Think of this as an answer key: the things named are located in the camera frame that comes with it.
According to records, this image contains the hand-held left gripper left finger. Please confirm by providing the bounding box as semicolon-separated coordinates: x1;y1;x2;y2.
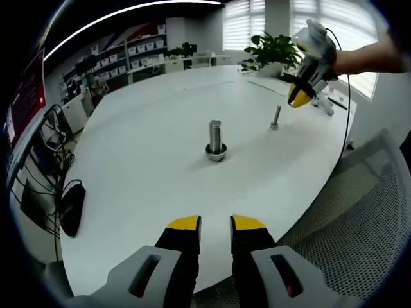
66;214;202;308

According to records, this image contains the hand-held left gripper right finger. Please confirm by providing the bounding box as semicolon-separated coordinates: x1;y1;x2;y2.
230;214;354;308

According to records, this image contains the small steel threaded stud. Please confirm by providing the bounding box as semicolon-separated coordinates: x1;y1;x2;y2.
269;105;283;132

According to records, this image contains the large steel threaded stud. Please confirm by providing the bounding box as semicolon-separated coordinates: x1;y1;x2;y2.
205;119;230;163

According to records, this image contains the large black washer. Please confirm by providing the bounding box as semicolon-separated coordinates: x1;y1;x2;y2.
205;143;230;158

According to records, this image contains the white game controller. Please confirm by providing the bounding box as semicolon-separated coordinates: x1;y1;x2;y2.
313;92;337;117

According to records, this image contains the white paper mat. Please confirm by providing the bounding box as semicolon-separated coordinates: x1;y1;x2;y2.
247;76;290;96

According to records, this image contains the window with white blinds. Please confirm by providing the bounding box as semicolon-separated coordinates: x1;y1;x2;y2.
290;0;379;101
223;0;266;51

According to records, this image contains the potted green plant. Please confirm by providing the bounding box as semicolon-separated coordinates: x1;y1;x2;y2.
240;31;304;78

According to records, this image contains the grey mesh office chair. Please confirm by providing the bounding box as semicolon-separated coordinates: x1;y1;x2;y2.
275;128;407;303

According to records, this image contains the curved ceiling light strip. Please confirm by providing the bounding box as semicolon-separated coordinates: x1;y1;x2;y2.
43;0;223;62

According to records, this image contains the white background desk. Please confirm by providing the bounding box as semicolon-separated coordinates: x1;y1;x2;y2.
128;51;231;81

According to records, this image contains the white storage shelf with bins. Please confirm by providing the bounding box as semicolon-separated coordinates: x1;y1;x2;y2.
62;22;168;94

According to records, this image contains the white drawer cabinet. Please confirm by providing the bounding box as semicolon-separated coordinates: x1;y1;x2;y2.
62;92;94;134

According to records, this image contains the monitor with red screen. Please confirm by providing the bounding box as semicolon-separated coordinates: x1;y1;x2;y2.
4;47;46;151

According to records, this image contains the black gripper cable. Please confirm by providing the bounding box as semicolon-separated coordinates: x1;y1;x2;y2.
324;28;354;152

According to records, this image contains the tangle of black cables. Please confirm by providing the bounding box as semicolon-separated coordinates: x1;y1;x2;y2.
9;105;78;254

